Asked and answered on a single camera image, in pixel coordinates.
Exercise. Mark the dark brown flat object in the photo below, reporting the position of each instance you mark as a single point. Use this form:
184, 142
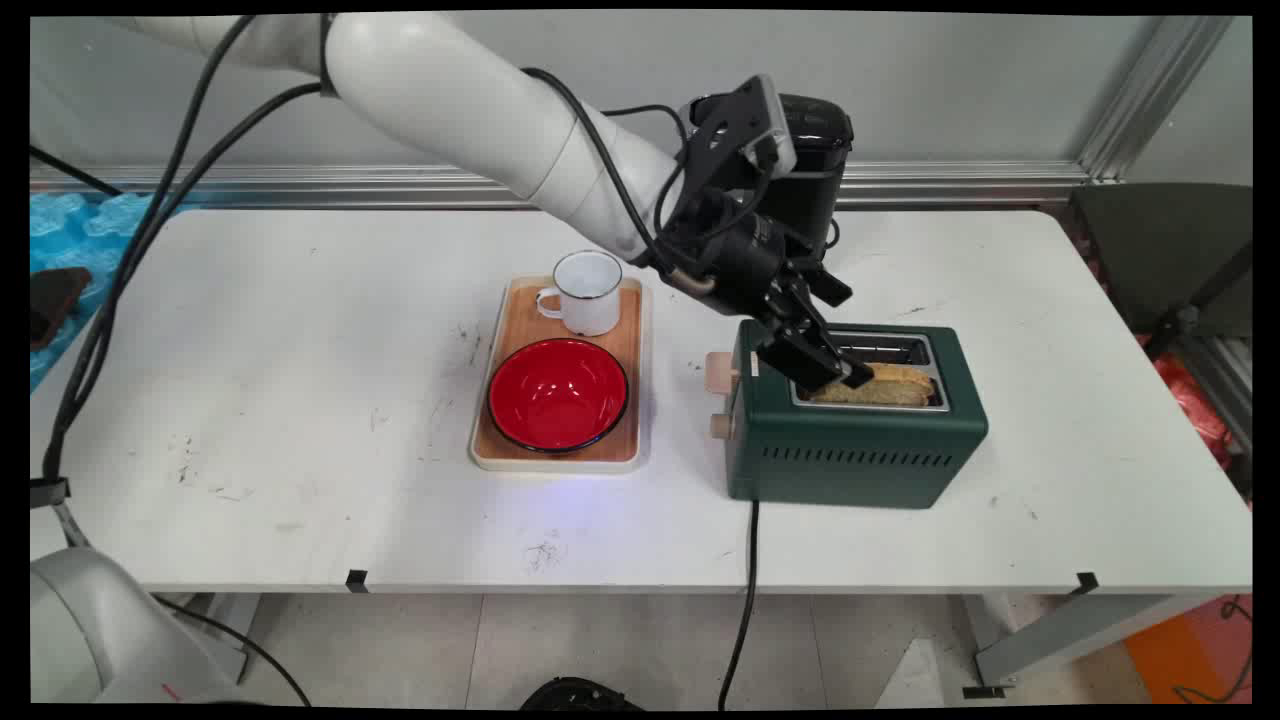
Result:
58, 300

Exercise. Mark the black table edge clip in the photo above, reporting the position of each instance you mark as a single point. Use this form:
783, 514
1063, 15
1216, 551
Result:
356, 579
1087, 583

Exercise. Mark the white table leg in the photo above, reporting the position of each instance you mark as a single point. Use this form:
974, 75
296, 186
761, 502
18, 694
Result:
225, 625
1080, 630

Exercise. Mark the dark green two-slot toaster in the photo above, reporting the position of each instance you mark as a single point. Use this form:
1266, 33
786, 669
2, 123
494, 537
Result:
850, 450

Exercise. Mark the red plastic bag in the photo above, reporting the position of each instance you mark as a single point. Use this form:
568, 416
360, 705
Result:
1195, 405

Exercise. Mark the black camera mounting bracket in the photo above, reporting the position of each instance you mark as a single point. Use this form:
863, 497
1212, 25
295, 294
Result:
722, 130

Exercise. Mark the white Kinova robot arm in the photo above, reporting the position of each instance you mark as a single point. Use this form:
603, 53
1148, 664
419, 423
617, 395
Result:
450, 90

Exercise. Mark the beige toaster knob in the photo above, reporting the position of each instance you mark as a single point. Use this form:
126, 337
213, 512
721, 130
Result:
721, 427

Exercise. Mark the black round floor object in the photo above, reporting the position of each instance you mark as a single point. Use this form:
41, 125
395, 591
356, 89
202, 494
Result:
575, 695

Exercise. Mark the black coffee machine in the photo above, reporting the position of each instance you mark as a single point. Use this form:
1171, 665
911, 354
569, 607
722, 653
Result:
820, 170

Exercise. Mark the aluminium frame rail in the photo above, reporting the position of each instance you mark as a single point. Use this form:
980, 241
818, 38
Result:
400, 185

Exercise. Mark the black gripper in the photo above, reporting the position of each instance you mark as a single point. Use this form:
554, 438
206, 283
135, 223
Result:
735, 255

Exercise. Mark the aluminium frame post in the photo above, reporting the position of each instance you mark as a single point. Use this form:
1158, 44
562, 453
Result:
1150, 100

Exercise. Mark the white enamel mug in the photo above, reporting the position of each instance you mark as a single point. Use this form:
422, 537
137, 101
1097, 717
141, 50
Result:
590, 295

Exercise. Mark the beige toaster lever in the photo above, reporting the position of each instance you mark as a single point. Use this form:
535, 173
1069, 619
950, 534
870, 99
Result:
720, 372

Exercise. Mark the blue bubble wrap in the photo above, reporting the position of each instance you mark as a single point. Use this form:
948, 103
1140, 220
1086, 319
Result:
120, 215

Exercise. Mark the wooden tray with white rim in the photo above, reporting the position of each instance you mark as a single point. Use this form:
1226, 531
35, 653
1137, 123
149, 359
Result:
610, 350

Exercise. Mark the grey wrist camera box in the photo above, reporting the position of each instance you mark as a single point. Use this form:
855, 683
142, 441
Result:
772, 125

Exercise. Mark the grey rounded machine housing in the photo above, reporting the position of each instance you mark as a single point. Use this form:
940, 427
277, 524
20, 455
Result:
90, 630

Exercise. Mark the toasted bread slice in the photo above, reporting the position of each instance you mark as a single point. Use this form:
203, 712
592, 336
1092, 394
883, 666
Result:
900, 386

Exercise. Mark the red bowl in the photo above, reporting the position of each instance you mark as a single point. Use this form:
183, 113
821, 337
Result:
557, 395

